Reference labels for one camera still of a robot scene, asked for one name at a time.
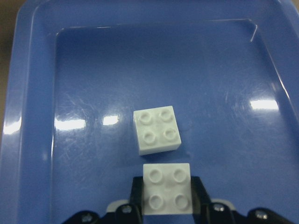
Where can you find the blue plastic tray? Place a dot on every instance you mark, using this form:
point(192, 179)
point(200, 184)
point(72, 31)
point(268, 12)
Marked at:
point(80, 68)

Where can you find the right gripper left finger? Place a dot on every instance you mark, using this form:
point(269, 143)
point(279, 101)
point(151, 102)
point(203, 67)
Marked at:
point(126, 213)

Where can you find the white block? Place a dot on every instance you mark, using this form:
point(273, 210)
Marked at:
point(167, 189)
point(156, 130)

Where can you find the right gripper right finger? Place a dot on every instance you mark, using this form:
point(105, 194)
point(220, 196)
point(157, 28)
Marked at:
point(207, 211)

